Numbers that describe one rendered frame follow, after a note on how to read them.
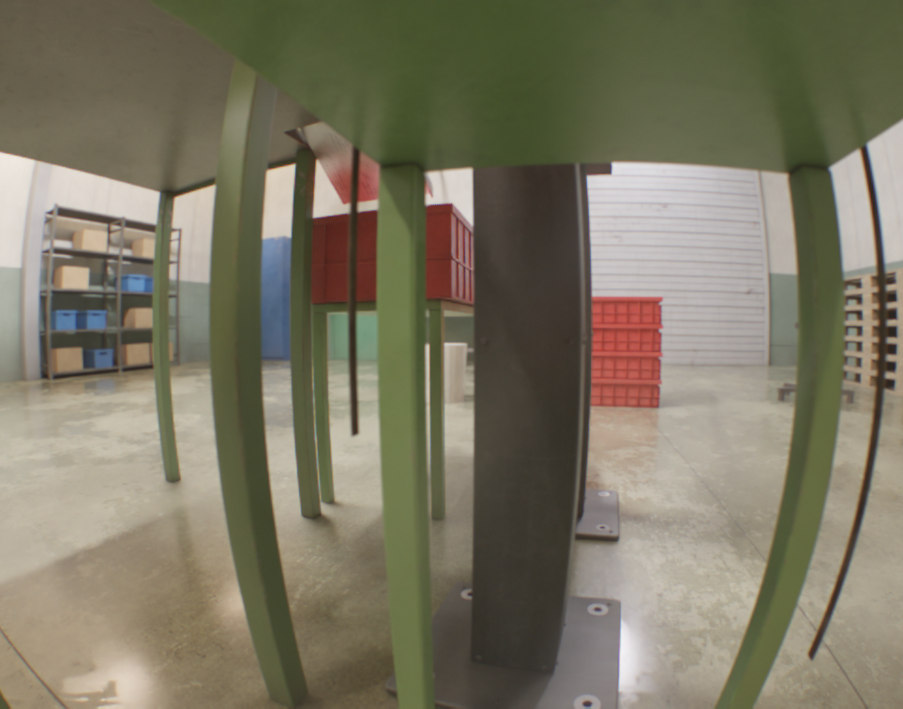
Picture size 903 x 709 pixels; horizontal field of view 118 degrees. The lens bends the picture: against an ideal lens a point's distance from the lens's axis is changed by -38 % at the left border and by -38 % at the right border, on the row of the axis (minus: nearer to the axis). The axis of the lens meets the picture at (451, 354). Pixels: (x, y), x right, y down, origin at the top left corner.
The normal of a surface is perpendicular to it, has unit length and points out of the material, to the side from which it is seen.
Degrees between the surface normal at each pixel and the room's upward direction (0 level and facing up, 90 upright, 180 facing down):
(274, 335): 90
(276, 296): 90
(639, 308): 90
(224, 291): 90
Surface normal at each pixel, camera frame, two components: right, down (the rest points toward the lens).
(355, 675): 0.00, -1.00
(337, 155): -0.13, 0.89
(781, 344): -0.26, 0.06
